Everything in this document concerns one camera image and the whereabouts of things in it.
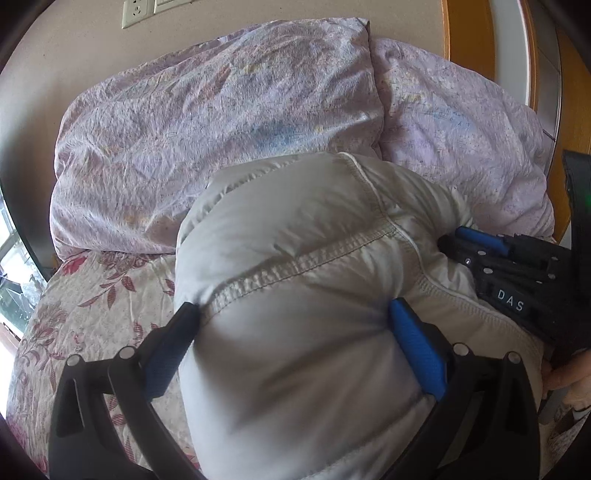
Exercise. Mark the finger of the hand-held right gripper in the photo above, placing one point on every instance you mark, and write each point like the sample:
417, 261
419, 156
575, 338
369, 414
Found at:
482, 241
461, 256

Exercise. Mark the floral bedspread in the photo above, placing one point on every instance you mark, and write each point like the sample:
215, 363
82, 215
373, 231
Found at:
69, 300

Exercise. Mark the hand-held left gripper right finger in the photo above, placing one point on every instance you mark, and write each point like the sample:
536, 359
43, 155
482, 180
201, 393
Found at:
418, 350

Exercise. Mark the white pillow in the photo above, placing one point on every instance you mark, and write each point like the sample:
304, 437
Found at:
300, 277

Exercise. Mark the wooden wall panel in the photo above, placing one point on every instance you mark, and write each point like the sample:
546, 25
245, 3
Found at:
466, 27

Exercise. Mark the wide wooden door frame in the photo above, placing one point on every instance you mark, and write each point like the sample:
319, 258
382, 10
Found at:
575, 115

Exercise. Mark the window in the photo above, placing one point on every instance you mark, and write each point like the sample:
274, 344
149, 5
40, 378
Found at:
14, 286

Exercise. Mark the white wall switch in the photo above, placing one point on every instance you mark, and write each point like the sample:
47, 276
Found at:
171, 3

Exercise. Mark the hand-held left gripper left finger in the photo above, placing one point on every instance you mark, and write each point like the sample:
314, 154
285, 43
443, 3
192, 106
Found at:
164, 364

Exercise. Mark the thin wooden door jamb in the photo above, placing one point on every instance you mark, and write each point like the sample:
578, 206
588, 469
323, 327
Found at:
531, 55

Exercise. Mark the pink floral pillow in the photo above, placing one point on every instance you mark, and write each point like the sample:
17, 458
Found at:
184, 138
461, 138

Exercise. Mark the frosted glass sliding door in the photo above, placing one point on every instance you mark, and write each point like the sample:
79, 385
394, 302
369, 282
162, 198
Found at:
549, 69

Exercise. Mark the white wall socket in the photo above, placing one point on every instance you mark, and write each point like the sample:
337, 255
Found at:
136, 11

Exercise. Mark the person's right hand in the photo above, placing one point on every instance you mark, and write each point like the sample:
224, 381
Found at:
568, 378

